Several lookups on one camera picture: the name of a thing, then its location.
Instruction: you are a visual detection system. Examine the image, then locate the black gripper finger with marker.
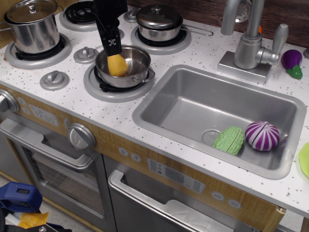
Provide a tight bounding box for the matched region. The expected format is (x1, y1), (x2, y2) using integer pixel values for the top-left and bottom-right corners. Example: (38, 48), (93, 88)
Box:
(99, 28), (122, 57)

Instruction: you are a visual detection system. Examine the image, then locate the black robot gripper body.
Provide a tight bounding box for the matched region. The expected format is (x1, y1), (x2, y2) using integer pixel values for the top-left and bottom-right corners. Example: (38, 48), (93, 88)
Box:
(91, 0), (128, 36)

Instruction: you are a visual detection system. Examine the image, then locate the yellow toy corn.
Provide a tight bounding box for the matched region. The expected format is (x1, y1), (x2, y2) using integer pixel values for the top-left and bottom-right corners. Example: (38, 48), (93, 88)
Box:
(107, 54), (128, 77)

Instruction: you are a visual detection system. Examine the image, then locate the grey stove knob centre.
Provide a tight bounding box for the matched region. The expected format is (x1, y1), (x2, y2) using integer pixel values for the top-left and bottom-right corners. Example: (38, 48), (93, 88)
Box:
(119, 29), (125, 40)

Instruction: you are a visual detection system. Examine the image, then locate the grey stove knob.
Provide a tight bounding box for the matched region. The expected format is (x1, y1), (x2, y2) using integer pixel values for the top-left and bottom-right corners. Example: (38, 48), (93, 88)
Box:
(73, 46), (99, 64)
(40, 71), (70, 91)
(119, 29), (125, 40)
(124, 7), (140, 23)

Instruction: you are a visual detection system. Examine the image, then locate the grey stove knob back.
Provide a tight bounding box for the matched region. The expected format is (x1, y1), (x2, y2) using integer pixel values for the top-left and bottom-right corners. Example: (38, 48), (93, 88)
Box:
(124, 7), (140, 23)

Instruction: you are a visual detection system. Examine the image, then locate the grey stove knob middle left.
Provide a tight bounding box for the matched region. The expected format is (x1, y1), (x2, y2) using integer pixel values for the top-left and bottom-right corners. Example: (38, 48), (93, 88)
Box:
(73, 46), (99, 64)

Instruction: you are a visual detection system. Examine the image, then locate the open steel pan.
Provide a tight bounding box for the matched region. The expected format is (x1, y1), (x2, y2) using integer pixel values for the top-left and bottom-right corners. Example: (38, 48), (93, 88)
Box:
(95, 45), (151, 88)

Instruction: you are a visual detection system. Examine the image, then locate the front left stove burner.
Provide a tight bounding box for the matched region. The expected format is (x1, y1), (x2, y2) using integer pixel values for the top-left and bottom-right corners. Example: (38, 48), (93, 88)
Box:
(5, 33), (72, 70)

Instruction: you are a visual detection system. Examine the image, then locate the stove burner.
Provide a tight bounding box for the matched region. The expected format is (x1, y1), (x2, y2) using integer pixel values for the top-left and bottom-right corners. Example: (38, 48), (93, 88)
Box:
(84, 64), (155, 103)
(130, 26), (192, 56)
(5, 33), (72, 70)

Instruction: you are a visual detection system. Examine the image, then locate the front right stove burner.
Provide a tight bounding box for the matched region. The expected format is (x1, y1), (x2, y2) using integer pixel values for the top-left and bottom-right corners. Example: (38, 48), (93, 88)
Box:
(84, 64), (155, 103)

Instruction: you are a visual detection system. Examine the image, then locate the back right stove burner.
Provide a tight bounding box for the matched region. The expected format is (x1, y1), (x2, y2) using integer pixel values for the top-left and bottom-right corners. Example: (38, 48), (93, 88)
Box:
(130, 26), (192, 56)

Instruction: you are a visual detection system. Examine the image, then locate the grey stove knob front left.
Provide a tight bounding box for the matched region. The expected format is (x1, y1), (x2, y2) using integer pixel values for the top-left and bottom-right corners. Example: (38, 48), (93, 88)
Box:
(40, 71), (70, 91)

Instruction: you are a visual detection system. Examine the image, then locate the back left coil burner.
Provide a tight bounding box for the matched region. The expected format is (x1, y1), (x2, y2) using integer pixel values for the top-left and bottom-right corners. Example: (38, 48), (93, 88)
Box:
(59, 0), (97, 32)

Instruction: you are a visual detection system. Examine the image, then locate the lidded steel saucepan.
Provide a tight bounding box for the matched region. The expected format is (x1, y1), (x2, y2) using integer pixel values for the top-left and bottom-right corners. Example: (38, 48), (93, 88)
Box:
(136, 4), (213, 42)

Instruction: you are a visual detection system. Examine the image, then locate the tall steel stock pot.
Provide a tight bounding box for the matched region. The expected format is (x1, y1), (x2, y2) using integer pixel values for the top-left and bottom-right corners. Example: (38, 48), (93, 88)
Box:
(4, 0), (60, 54)

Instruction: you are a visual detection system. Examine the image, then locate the silver oven dial right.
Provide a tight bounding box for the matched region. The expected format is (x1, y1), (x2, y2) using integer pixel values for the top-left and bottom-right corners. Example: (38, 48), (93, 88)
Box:
(68, 123), (96, 149)

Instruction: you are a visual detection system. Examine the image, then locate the silver oven dial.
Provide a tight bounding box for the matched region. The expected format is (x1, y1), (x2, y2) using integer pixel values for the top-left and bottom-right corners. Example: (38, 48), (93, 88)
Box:
(68, 123), (96, 149)
(0, 89), (20, 113)

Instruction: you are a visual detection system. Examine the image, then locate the silver oven dial left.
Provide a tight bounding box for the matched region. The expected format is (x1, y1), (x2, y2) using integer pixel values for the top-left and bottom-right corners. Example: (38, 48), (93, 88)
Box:
(0, 89), (20, 113)

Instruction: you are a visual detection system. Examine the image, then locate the silver slotted ladle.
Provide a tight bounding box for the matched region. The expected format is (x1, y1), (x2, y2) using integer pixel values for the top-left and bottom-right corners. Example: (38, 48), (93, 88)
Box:
(235, 0), (252, 23)

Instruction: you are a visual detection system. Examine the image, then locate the silver toy faucet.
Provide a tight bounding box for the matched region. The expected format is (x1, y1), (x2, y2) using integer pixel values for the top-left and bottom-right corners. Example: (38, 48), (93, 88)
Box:
(217, 0), (289, 84)

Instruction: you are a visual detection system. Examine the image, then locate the toy oven door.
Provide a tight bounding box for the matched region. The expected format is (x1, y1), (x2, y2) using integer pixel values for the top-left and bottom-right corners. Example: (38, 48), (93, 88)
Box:
(0, 118), (116, 232)

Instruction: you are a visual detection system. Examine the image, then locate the green toy bitter gourd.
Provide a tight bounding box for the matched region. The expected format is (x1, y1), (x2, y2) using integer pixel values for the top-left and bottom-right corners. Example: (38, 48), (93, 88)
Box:
(212, 126), (244, 156)

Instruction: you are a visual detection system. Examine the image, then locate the toy dishwasher door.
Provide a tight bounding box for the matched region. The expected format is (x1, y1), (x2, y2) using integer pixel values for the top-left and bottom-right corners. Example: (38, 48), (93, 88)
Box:
(104, 157), (256, 232)

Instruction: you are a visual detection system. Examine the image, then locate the grey toy sink basin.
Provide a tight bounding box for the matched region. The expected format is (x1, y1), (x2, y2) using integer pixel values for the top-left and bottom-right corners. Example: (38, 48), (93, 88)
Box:
(132, 65), (307, 179)

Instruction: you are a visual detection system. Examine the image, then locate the purple striped toy onion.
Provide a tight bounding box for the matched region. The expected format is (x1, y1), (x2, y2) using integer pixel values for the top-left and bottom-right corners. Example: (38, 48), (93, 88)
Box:
(245, 121), (280, 151)

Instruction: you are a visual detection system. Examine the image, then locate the purple toy eggplant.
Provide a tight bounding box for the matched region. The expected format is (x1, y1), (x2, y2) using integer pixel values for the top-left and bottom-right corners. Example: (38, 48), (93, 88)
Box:
(281, 49), (303, 79)

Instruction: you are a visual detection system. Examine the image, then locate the blue clamp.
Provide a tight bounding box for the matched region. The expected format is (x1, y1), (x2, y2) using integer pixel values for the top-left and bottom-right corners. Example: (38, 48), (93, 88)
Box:
(0, 182), (42, 218)

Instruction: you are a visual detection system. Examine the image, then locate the yellow tape piece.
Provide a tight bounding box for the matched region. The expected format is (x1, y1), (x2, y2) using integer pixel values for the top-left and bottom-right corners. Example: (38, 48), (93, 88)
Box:
(18, 212), (49, 229)

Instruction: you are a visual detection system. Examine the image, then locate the light green plate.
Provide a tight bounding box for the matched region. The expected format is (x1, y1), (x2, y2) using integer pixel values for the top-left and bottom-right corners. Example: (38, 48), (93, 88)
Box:
(298, 143), (309, 178)

